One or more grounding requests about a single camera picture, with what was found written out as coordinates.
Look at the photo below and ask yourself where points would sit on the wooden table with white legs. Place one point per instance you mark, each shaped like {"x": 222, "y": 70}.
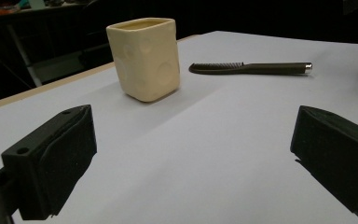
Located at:
{"x": 24, "y": 56}

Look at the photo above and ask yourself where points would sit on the white table mat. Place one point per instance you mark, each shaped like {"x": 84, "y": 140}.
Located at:
{"x": 199, "y": 140}

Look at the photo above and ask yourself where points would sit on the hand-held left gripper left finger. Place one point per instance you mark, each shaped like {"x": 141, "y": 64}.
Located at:
{"x": 43, "y": 168}

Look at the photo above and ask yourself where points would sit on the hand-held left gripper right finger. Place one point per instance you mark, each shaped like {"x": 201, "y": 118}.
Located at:
{"x": 338, "y": 155}

